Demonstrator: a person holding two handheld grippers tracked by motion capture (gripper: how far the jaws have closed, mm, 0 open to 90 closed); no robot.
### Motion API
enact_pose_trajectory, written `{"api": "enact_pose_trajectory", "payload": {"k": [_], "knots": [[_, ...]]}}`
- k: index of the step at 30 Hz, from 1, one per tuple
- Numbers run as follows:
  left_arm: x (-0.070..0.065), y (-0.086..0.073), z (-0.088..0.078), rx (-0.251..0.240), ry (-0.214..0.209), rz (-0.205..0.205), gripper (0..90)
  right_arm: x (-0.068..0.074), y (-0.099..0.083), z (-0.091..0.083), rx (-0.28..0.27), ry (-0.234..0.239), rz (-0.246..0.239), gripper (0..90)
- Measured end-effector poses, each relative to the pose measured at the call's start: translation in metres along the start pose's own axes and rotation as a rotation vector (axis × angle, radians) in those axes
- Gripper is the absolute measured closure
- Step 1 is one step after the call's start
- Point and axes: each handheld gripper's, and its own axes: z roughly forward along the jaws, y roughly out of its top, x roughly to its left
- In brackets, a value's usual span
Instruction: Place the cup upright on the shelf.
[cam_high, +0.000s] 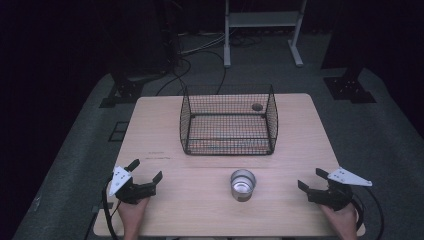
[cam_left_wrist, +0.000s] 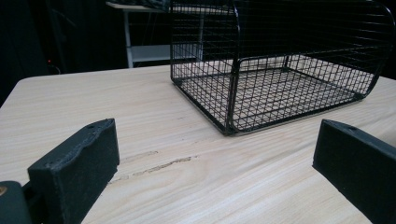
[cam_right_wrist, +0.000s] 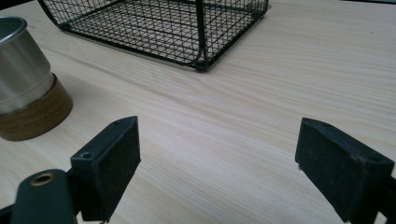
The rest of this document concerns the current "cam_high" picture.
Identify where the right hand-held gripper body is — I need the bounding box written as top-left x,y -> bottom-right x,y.
306,166 -> 373,212

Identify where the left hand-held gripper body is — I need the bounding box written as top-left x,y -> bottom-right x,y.
108,165 -> 158,205

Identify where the clear glass cup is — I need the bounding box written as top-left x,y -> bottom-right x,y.
229,168 -> 257,203

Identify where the black wire mesh basket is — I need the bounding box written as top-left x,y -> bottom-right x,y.
179,83 -> 279,157

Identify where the person's left hand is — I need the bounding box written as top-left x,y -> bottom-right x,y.
117,196 -> 151,240

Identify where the person's right hand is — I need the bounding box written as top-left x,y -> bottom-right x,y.
319,201 -> 359,240

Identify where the black stand base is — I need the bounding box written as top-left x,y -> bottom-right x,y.
98,68 -> 165,109
323,66 -> 378,105

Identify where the black floor cable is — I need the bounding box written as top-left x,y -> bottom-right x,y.
154,49 -> 228,97

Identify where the white floor cable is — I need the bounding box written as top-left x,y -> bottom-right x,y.
178,31 -> 228,56

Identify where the white metal table frame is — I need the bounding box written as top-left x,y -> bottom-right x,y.
223,0 -> 308,69

